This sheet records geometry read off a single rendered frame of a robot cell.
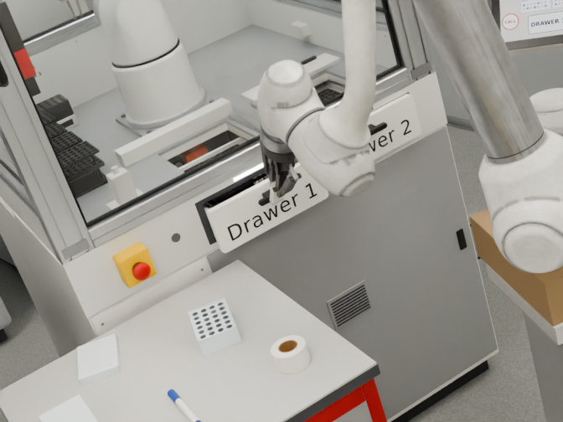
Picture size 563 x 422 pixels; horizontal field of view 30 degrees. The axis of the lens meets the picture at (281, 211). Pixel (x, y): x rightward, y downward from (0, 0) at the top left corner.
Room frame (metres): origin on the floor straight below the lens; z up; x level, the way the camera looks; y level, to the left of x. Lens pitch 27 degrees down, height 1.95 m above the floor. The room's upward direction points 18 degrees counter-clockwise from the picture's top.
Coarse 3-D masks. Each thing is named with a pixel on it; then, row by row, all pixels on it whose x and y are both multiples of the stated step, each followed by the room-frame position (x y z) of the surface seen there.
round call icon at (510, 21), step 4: (516, 12) 2.37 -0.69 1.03; (504, 16) 2.38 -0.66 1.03; (508, 16) 2.38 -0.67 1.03; (512, 16) 2.37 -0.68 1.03; (516, 16) 2.37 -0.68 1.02; (504, 20) 2.38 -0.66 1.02; (508, 20) 2.37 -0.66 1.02; (512, 20) 2.37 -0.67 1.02; (516, 20) 2.36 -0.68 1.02; (504, 24) 2.37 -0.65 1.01; (508, 24) 2.37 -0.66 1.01; (512, 24) 2.36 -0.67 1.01; (516, 24) 2.35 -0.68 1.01; (504, 28) 2.36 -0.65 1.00; (508, 28) 2.36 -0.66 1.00; (512, 28) 2.35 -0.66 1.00; (516, 28) 2.35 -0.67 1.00
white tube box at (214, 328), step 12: (192, 312) 1.91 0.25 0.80; (204, 312) 1.89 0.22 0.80; (216, 312) 1.88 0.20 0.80; (228, 312) 1.86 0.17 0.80; (192, 324) 1.86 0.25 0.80; (204, 324) 1.85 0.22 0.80; (216, 324) 1.83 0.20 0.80; (228, 324) 1.82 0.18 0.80; (204, 336) 1.81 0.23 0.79; (216, 336) 1.79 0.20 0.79; (228, 336) 1.80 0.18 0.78; (204, 348) 1.79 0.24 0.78; (216, 348) 1.79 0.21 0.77
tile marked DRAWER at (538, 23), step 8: (528, 16) 2.35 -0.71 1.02; (536, 16) 2.34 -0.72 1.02; (544, 16) 2.33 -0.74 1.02; (552, 16) 2.32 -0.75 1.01; (560, 16) 2.31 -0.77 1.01; (528, 24) 2.34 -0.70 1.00; (536, 24) 2.33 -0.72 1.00; (544, 24) 2.32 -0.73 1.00; (552, 24) 2.31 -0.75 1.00; (560, 24) 2.30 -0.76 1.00; (528, 32) 2.33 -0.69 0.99; (536, 32) 2.32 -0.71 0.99; (544, 32) 2.31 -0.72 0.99
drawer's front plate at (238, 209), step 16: (304, 176) 2.16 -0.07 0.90; (256, 192) 2.11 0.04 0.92; (304, 192) 2.15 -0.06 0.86; (320, 192) 2.17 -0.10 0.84; (224, 208) 2.08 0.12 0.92; (240, 208) 2.09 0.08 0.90; (256, 208) 2.11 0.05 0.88; (272, 208) 2.12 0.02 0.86; (304, 208) 2.15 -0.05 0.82; (224, 224) 2.08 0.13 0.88; (240, 224) 2.09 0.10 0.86; (256, 224) 2.10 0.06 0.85; (272, 224) 2.11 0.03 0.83; (224, 240) 2.07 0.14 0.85; (240, 240) 2.08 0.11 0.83
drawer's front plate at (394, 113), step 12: (408, 96) 2.33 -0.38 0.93; (384, 108) 2.31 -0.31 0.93; (396, 108) 2.32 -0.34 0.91; (408, 108) 2.33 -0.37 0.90; (372, 120) 2.29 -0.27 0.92; (384, 120) 2.30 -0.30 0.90; (396, 120) 2.31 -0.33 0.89; (408, 120) 2.33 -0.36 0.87; (384, 132) 2.30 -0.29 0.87; (396, 132) 2.31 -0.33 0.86; (420, 132) 2.33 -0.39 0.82; (372, 144) 2.29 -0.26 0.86; (384, 144) 2.30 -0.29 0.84; (396, 144) 2.31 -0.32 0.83; (372, 156) 2.28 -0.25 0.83
